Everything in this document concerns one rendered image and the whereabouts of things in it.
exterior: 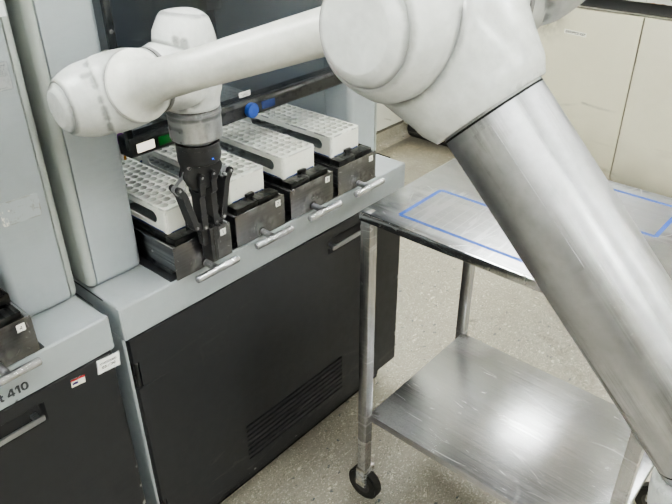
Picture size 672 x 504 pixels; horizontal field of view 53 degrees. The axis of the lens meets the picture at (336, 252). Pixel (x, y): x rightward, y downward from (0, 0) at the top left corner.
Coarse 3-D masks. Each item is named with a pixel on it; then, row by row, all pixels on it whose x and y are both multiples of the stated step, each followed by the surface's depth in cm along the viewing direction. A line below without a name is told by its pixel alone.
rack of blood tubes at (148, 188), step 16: (128, 160) 143; (128, 176) 135; (144, 176) 136; (160, 176) 136; (128, 192) 129; (144, 192) 129; (160, 192) 129; (144, 208) 136; (160, 208) 123; (176, 208) 125; (160, 224) 125; (176, 224) 126
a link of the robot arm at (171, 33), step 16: (160, 16) 103; (176, 16) 102; (192, 16) 103; (208, 16) 106; (160, 32) 102; (176, 32) 102; (192, 32) 103; (208, 32) 105; (160, 48) 102; (176, 48) 102; (192, 96) 106; (208, 96) 108; (176, 112) 109; (192, 112) 109
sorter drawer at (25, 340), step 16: (0, 320) 103; (16, 320) 105; (0, 336) 103; (16, 336) 105; (32, 336) 107; (0, 352) 104; (16, 352) 106; (32, 352) 108; (0, 368) 103; (16, 368) 103; (32, 368) 104; (0, 384) 101
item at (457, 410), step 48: (432, 192) 138; (624, 192) 138; (432, 240) 122; (480, 240) 122; (432, 384) 168; (480, 384) 168; (528, 384) 168; (432, 432) 155; (480, 432) 155; (528, 432) 155; (576, 432) 154; (624, 432) 154; (480, 480) 143; (528, 480) 143; (576, 480) 143; (624, 480) 115
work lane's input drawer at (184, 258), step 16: (144, 224) 128; (224, 224) 130; (144, 240) 129; (160, 240) 126; (176, 240) 123; (192, 240) 125; (224, 240) 132; (160, 256) 127; (176, 256) 124; (192, 256) 127; (224, 256) 133; (176, 272) 125; (192, 272) 128; (208, 272) 126
